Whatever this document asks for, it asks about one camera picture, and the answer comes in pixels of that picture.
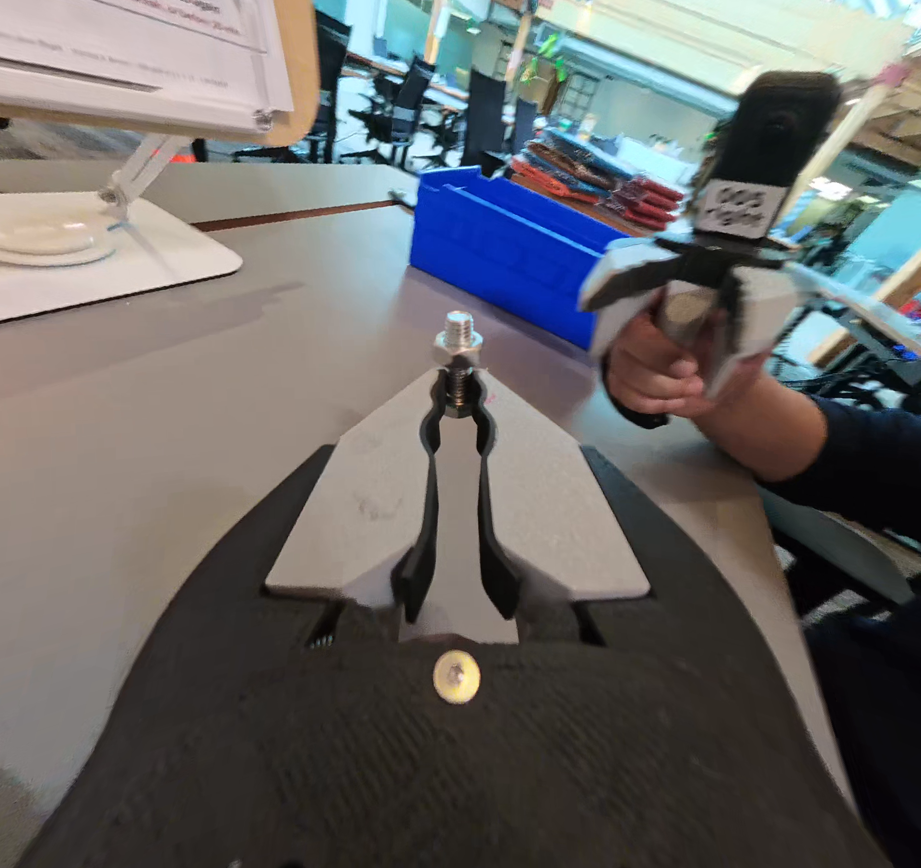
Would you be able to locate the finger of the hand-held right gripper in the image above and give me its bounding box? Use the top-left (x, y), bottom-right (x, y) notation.
top-left (707, 267), bottom-right (801, 401)
top-left (578, 237), bottom-right (683, 362)

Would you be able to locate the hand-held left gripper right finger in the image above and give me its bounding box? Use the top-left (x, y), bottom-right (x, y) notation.
top-left (468, 370), bottom-right (653, 621)

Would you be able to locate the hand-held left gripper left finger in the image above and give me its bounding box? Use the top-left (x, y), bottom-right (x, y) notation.
top-left (265, 368), bottom-right (443, 624)

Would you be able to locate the silver hex bolt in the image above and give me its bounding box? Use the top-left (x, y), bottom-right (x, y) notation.
top-left (439, 311), bottom-right (482, 421)

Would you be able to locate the silver hex nut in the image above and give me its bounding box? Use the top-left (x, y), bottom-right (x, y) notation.
top-left (434, 330), bottom-right (484, 369)

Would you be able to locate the person's right forearm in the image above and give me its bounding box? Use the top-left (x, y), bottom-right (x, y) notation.
top-left (694, 368), bottom-right (921, 545)

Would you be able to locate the person's right hand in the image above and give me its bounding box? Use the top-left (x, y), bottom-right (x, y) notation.
top-left (604, 310), bottom-right (785, 424)

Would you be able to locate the stack of colourful packets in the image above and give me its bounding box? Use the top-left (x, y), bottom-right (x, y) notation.
top-left (511, 127), bottom-right (686, 230)

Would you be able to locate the blue plastic bin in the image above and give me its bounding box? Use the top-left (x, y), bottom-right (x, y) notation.
top-left (410, 165), bottom-right (652, 351)

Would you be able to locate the black office chair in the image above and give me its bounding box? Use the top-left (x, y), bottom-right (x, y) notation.
top-left (356, 55), bottom-right (437, 167)
top-left (468, 68), bottom-right (513, 165)
top-left (309, 11), bottom-right (354, 164)

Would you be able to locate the grey office chair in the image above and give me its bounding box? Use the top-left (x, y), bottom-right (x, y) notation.
top-left (763, 487), bottom-right (915, 604)

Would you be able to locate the white document stand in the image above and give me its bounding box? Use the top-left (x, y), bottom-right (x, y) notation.
top-left (0, 0), bottom-right (321, 322)

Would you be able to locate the person's dark clothed body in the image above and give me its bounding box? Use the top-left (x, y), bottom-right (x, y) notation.
top-left (799, 595), bottom-right (921, 868)

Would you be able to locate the printed instruction sheet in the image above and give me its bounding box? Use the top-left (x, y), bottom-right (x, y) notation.
top-left (0, 0), bottom-right (295, 115)

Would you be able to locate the wooden post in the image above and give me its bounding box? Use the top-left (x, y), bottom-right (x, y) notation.
top-left (425, 0), bottom-right (461, 67)

